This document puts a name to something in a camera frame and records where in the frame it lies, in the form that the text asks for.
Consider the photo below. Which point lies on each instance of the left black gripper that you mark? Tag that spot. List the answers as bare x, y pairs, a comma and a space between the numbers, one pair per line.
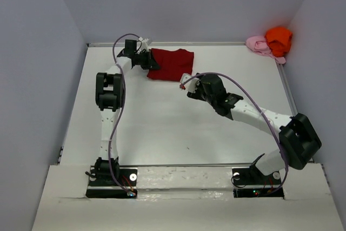
151, 63

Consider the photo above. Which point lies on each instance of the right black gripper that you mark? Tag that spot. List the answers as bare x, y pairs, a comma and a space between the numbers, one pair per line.
197, 94

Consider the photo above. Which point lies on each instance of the dark red t shirt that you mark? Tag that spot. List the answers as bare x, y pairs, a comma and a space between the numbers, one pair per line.
173, 64

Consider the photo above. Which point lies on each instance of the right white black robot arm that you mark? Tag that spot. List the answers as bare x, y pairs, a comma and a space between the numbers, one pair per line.
295, 136

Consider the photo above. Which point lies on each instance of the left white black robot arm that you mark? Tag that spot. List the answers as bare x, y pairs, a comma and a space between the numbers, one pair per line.
110, 94

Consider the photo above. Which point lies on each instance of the pink t shirt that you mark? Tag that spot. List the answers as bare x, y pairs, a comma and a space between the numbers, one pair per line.
259, 46

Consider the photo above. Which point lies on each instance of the orange t shirt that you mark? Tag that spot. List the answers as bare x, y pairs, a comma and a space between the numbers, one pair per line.
279, 40

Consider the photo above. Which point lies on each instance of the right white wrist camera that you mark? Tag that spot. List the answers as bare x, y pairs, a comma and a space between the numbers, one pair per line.
188, 83

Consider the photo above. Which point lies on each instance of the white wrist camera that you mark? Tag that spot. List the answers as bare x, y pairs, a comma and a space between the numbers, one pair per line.
144, 44
188, 83

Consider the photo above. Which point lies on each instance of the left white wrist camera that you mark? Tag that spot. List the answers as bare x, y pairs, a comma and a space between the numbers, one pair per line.
144, 44

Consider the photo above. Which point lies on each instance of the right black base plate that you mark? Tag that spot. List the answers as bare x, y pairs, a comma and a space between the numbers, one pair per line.
257, 186

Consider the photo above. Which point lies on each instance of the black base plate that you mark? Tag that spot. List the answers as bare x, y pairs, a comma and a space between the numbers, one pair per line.
257, 186
104, 187

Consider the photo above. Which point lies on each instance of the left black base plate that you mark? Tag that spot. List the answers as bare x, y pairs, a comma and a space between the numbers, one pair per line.
104, 187

